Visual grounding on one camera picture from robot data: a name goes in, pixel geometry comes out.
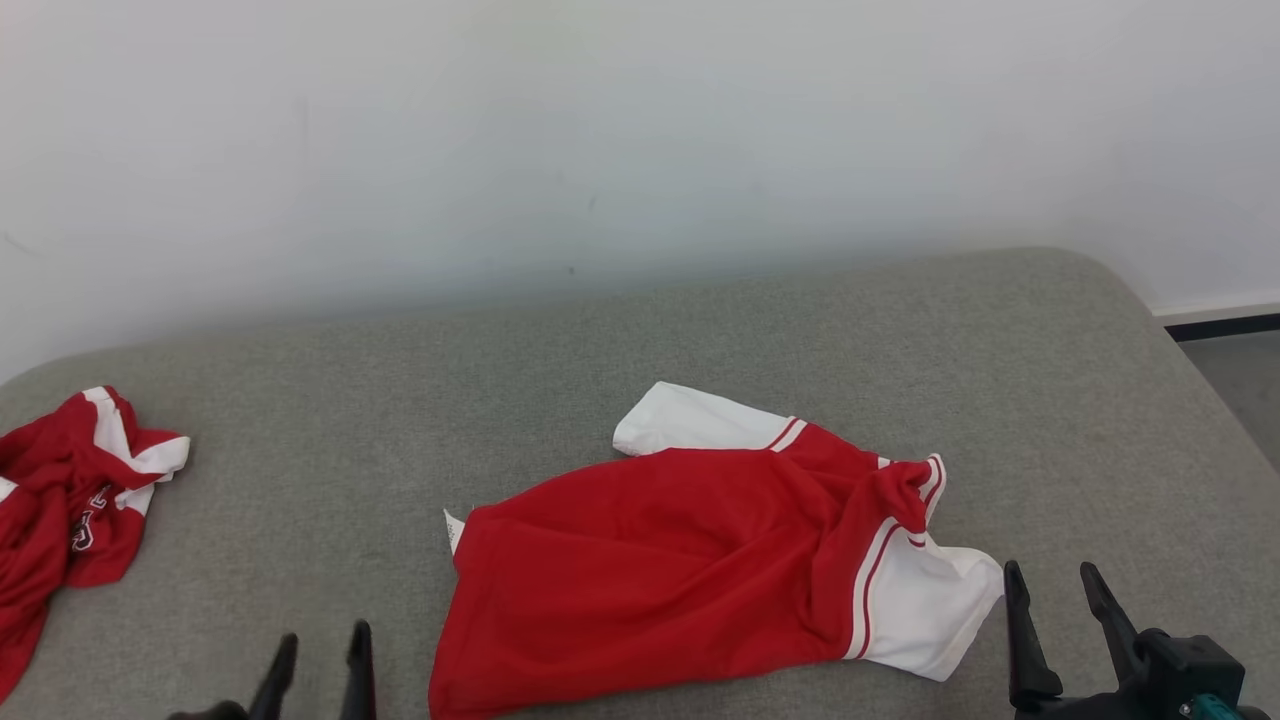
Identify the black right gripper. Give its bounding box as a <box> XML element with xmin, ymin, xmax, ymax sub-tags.
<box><xmin>1003</xmin><ymin>560</ymin><xmax>1141</xmax><ymax>720</ymax></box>

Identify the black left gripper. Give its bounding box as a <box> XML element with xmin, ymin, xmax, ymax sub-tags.
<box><xmin>165</xmin><ymin>620</ymin><xmax>377</xmax><ymax>720</ymax></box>

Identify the red garment with white stripe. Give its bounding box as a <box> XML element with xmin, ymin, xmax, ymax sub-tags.
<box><xmin>0</xmin><ymin>386</ymin><xmax>191</xmax><ymax>701</ymax></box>

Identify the red Bulls jersey white trim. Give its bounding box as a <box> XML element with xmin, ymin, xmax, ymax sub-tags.
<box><xmin>428</xmin><ymin>381</ymin><xmax>1005</xmax><ymax>720</ymax></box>

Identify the black baseboard strip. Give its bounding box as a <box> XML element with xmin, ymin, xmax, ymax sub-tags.
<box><xmin>1165</xmin><ymin>313</ymin><xmax>1280</xmax><ymax>343</ymax></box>

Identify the grey fabric panel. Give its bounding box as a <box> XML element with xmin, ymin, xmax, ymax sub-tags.
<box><xmin>0</xmin><ymin>247</ymin><xmax>1280</xmax><ymax>720</ymax></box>

